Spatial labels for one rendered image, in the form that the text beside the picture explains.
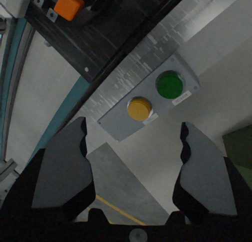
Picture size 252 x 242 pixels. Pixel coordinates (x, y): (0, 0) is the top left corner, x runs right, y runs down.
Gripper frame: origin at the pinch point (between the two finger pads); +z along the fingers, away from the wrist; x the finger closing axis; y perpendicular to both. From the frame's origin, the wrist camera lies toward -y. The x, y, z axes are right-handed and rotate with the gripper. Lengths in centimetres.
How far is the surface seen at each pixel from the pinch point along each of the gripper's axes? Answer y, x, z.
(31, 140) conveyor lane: 32, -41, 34
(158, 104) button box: 4.0, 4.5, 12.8
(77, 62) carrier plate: -2.2, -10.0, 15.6
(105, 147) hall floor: 117, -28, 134
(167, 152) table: 23.7, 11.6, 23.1
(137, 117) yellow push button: 6.7, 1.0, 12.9
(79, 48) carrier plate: -4.6, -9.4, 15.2
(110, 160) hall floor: 140, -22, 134
